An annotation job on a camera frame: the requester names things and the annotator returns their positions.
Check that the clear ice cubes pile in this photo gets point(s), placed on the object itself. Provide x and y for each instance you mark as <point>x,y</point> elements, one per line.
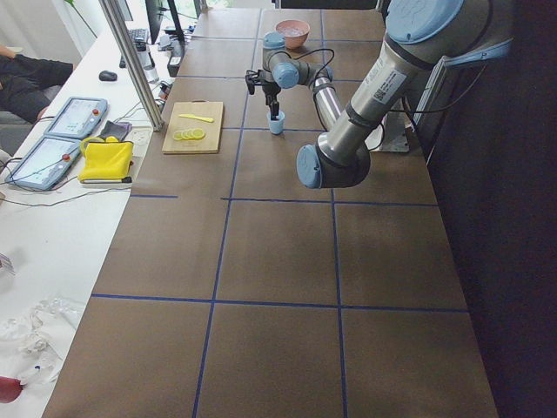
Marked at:
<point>291,31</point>

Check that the pink bowl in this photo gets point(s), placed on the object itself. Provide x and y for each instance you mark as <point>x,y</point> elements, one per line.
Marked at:
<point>292,43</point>

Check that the yellow cloth bag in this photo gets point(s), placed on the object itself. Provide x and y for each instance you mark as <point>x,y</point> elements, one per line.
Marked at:
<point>106,160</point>

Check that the bamboo cutting board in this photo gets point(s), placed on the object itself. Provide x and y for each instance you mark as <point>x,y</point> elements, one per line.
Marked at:
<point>194,128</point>

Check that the teach pendant near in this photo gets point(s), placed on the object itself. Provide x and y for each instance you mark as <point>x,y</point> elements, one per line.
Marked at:
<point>45,164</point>

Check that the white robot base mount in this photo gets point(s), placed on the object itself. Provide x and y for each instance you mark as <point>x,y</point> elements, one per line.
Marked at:
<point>390,136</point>

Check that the teach pendant far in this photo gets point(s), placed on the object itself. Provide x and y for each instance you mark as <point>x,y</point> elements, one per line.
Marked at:
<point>78,118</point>

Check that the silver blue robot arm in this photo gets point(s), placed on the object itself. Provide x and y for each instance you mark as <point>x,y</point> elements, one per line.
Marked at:
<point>418,35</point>

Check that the teach pendant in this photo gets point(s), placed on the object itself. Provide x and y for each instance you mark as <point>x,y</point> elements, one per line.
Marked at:
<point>78,118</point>
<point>45,164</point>

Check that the aluminium frame post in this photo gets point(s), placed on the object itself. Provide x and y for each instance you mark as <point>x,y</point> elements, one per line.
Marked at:
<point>116,22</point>

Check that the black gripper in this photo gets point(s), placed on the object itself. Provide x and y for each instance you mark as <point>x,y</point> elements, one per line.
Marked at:
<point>271,92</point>

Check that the black computer mouse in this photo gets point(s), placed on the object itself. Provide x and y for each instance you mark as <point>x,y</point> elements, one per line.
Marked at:
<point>107,76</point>

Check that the light blue paper cup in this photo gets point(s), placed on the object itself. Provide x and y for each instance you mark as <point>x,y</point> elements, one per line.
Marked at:
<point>276,123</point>

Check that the yellow plastic knife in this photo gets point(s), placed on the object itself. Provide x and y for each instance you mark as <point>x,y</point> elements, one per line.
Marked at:
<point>197,117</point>

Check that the lemon slice top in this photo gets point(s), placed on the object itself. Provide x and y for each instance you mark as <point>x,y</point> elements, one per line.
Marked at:
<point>199,133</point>

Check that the crumpled white plastic wrap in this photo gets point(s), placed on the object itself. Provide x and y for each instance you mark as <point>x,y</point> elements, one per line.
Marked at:
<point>35,344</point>

